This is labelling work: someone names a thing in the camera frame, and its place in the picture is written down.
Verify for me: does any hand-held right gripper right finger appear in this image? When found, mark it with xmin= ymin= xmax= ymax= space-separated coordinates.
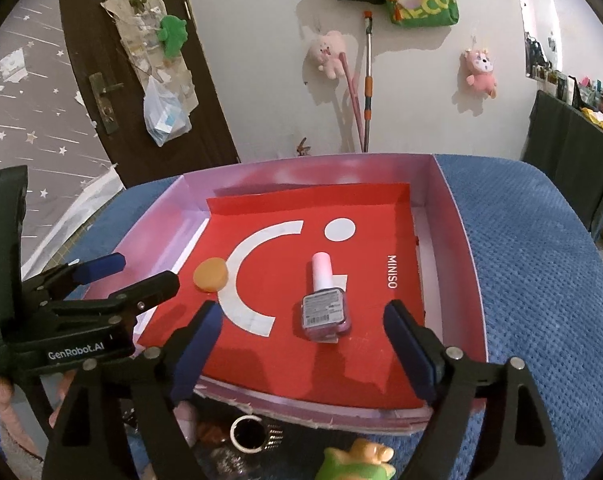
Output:
xmin=384 ymin=300 xmax=565 ymax=480

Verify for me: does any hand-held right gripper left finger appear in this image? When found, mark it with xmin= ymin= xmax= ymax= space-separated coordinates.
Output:
xmin=41 ymin=301 xmax=224 ymax=480

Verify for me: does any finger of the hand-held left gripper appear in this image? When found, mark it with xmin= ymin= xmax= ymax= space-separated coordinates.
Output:
xmin=51 ymin=270 xmax=181 ymax=333
xmin=20 ymin=252 xmax=128 ymax=311

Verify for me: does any orange round disc toy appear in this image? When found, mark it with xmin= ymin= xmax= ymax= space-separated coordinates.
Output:
xmin=192 ymin=257 xmax=230 ymax=292

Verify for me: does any pink nail polish bottle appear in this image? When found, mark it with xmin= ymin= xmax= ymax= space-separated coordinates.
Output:
xmin=299 ymin=252 xmax=353 ymax=345

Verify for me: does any green avocado toy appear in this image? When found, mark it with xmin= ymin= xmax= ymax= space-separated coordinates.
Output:
xmin=315 ymin=447 xmax=397 ymax=480

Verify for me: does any purple cardboard box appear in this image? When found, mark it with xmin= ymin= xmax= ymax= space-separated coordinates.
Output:
xmin=84 ymin=152 xmax=489 ymax=433

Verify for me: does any person's left hand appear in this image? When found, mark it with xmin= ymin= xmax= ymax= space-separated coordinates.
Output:
xmin=0 ymin=377 xmax=44 ymax=463

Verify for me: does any red printed paper liner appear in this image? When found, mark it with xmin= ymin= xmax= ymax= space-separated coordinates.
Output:
xmin=134 ymin=182 xmax=427 ymax=411

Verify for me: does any black studded cup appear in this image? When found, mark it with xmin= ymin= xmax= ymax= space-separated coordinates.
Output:
xmin=230 ymin=414 xmax=284 ymax=455

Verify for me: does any brown glitter bottle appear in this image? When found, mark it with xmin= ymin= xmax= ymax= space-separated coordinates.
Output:
xmin=196 ymin=442 xmax=262 ymax=480

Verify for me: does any blue textured blanket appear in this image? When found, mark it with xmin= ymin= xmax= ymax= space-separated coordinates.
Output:
xmin=0 ymin=154 xmax=603 ymax=480

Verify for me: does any clear plastic bag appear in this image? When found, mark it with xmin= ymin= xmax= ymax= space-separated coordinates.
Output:
xmin=142 ymin=77 xmax=192 ymax=148

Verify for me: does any white paper scrap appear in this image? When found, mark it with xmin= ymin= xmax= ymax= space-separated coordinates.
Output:
xmin=0 ymin=47 xmax=29 ymax=81

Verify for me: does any clear hanging door organizer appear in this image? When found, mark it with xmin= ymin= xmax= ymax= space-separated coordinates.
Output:
xmin=100 ymin=0 xmax=199 ymax=111

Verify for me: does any dark brown door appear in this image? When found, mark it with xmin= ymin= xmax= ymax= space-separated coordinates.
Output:
xmin=58 ymin=0 xmax=239 ymax=188

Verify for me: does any green plush dinosaur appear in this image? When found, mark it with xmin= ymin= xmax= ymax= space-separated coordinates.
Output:
xmin=157 ymin=14 xmax=188 ymax=58

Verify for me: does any dark green table cloth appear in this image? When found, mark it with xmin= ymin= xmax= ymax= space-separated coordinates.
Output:
xmin=521 ymin=89 xmax=603 ymax=248

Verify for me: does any pink stick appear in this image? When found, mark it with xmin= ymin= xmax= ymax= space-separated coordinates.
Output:
xmin=337 ymin=55 xmax=366 ymax=153

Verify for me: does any pink plush with glasses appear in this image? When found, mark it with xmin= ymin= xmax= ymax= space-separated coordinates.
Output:
xmin=461 ymin=46 xmax=498 ymax=98

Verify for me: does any pink rabbit plush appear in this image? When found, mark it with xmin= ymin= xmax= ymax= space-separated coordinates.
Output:
xmin=307 ymin=30 xmax=349 ymax=80

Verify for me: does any brass door handle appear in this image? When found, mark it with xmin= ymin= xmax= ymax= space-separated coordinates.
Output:
xmin=88 ymin=72 xmax=124 ymax=135

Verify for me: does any metal mop handle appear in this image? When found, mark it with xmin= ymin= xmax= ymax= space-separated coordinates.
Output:
xmin=361 ymin=10 xmax=375 ymax=153

